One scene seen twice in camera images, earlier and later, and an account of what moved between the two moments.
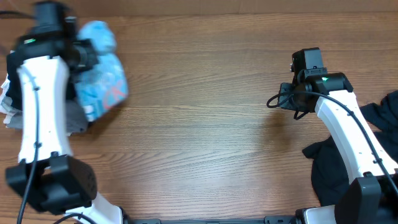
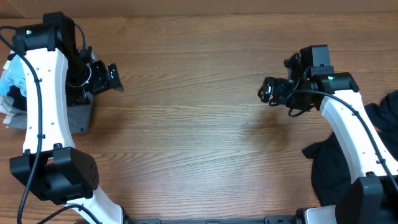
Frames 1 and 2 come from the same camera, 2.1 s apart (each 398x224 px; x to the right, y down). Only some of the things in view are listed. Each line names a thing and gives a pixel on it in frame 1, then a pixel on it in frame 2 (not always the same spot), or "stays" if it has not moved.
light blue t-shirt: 105,84 to 15,76
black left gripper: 87,46 to 102,83
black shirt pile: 329,177 stays
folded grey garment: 76,119 stays
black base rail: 279,219 stays
